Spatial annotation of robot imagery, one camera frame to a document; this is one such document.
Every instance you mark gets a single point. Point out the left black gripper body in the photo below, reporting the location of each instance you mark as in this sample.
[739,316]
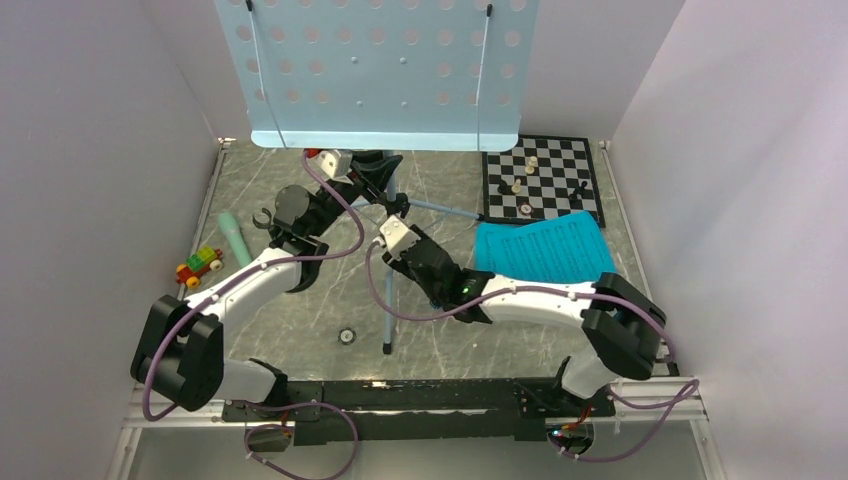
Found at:
[351,193]

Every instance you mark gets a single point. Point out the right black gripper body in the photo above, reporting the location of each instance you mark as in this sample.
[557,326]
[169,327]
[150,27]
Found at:
[404,268]

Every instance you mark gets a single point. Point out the black microphone stand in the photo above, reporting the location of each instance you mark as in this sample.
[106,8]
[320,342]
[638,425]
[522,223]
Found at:
[263,220]

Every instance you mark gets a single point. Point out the light blue music stand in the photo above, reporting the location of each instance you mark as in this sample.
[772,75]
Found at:
[381,75]

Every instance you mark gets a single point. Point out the green toy microphone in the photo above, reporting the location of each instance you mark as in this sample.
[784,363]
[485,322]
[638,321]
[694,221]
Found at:
[231,230]

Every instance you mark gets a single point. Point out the blue sheet music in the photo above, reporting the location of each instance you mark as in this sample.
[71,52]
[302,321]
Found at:
[569,249]

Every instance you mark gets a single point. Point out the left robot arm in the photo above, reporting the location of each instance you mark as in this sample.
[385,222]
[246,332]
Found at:
[181,358]

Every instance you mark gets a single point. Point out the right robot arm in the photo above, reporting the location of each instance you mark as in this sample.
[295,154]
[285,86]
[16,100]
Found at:
[622,326]

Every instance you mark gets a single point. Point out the black chess piece lying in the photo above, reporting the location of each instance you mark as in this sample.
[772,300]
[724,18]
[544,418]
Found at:
[505,189]

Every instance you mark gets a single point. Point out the blue white poker chip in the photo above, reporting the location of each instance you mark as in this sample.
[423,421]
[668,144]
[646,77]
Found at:
[346,336]

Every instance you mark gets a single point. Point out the cream chess piece standing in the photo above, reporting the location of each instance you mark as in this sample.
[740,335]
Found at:
[531,165]

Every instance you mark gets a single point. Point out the black white chessboard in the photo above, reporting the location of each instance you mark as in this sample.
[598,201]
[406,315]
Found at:
[563,162]

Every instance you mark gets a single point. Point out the colourful brick toy car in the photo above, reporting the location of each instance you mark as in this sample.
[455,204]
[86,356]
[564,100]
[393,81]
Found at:
[204,260]

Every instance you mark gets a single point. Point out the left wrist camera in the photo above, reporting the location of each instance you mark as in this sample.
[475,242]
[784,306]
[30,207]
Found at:
[336,164]

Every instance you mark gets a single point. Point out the black base frame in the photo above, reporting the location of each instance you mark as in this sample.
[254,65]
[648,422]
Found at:
[522,409]

